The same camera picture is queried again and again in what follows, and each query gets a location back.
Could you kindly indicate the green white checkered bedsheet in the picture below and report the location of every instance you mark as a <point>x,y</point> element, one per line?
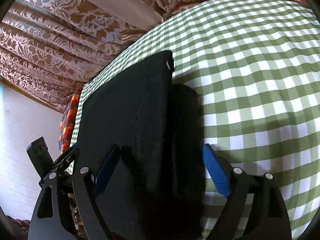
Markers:
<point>255,66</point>

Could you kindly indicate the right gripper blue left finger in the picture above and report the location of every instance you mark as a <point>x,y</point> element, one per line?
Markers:
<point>53,218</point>

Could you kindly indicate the black pants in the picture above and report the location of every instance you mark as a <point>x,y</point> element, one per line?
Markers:
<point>155,191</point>

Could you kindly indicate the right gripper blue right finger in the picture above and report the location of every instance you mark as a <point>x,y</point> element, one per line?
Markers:
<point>268,218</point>

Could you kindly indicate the brown floral curtain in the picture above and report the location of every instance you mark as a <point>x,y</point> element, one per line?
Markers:
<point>50,48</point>

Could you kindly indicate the colourful patchwork pillow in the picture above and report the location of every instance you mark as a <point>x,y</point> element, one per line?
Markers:
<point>68,121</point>

